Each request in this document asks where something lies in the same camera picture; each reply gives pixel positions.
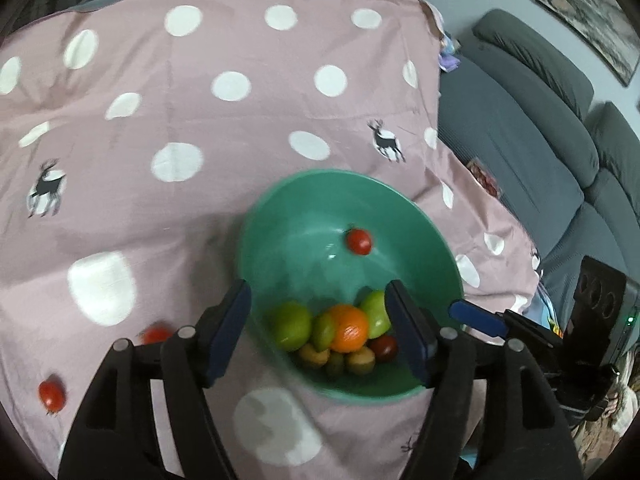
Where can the dark red tomato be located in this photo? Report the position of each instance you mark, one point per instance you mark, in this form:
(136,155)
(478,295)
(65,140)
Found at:
(384,348)

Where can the framed wall picture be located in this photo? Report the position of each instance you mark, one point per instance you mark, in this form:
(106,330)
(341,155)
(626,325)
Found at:
(585,10)

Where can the yellow-brown kiwi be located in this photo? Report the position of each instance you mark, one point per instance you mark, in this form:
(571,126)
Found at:
(361,361)
(335,366)
(314,356)

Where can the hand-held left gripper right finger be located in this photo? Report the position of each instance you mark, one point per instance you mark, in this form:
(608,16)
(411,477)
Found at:
(405,330)

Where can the green lime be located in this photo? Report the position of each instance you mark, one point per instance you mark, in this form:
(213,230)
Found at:
(290,325)

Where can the orange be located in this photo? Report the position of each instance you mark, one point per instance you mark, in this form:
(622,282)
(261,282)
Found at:
(350,329)

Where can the grey sofa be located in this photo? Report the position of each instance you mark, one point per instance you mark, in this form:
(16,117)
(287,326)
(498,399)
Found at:
(525,160)

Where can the red packet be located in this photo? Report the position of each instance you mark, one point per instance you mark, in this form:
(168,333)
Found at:
(484,177)

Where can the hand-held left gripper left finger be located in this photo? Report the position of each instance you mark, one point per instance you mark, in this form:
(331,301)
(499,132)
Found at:
(232,330)

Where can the green bowl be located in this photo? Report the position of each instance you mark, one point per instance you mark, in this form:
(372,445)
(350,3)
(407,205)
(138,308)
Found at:
(300,230)

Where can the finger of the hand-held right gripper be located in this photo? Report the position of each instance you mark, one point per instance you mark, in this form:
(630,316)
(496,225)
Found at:
(475,316)

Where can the green apple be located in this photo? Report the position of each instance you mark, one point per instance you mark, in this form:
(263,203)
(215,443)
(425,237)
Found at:
(376,314)

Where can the blue purple patterned sheet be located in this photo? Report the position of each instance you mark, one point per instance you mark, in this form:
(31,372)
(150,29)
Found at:
(448,60)

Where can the pink polka dot blanket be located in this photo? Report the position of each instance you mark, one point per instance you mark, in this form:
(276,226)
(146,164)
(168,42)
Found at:
(200,110)

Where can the yellow-green lime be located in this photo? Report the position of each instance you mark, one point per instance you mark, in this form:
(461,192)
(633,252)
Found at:
(323,331)

